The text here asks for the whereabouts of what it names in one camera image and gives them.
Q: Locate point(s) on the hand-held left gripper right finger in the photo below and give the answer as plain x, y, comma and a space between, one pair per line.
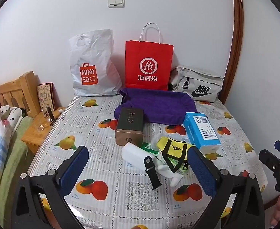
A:
202, 171

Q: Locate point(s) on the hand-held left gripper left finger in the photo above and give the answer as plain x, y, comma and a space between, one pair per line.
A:
75, 169

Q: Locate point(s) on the white tissue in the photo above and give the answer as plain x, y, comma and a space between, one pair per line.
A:
175, 180

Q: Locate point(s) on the yellow small bag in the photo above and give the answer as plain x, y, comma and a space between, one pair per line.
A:
175, 149

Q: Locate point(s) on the green tissue pack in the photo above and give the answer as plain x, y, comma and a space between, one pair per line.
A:
149, 149

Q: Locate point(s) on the blue tissue pack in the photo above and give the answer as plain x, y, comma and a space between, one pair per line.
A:
197, 133

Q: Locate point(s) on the fruit-printed tablecloth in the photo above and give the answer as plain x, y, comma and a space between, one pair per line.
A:
121, 195

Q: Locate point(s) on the wooden nightstand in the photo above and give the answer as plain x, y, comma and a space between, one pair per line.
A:
32, 136

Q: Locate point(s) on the drinking glass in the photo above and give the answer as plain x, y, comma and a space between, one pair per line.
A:
42, 124

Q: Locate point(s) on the dark small bottle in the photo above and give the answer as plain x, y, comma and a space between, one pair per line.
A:
50, 113

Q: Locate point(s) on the green blanket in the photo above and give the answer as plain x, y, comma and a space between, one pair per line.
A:
13, 152

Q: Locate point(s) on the dark green gold box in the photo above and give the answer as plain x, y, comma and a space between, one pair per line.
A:
129, 124

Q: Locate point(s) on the dotted plush toy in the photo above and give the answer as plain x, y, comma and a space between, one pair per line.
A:
13, 118

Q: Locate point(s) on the grey waist bag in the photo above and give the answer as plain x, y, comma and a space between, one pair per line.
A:
202, 78

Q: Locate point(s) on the wooden bed headboard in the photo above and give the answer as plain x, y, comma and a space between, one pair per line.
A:
23, 83

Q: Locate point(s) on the white plastic shopping bag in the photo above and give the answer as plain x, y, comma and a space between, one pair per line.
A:
92, 59

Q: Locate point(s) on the red paper bag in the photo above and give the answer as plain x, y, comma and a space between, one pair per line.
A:
149, 52

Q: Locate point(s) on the wooden door frame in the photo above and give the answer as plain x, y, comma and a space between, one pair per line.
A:
236, 28

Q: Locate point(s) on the white light switch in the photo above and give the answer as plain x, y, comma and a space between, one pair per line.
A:
116, 1

